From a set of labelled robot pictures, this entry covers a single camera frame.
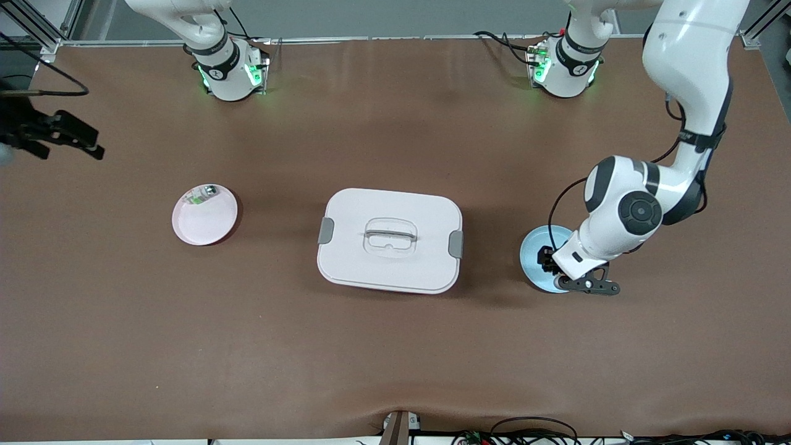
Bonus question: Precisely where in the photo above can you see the light blue round plate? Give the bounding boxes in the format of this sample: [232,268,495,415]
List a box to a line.
[519,225,579,294]

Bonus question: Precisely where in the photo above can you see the pink round plate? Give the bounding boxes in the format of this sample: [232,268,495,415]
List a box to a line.
[172,184,239,247]

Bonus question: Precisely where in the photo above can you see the white lidded box grey latches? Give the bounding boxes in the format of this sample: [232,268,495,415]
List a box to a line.
[316,188,464,295]

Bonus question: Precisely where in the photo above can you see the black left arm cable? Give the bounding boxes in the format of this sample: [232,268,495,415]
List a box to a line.
[547,93,708,254]

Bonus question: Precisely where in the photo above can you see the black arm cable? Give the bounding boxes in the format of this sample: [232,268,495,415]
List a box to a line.
[0,32,90,98]
[547,93,708,254]

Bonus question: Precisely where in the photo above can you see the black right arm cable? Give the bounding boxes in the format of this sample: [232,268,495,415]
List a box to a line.
[0,32,90,98]

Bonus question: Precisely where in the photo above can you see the aluminium frame post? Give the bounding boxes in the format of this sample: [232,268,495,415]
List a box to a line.
[738,0,791,51]
[0,0,84,59]

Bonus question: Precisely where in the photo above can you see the black looped cable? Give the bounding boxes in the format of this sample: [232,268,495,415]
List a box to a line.
[490,417,580,445]

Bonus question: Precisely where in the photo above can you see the black cable bundle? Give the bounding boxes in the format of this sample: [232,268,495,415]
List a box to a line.
[618,429,791,445]

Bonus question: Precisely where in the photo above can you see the black base cable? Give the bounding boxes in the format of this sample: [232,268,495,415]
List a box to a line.
[474,30,544,66]

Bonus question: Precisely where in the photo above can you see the grey table edge bracket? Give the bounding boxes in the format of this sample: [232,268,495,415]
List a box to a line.
[380,410,422,445]

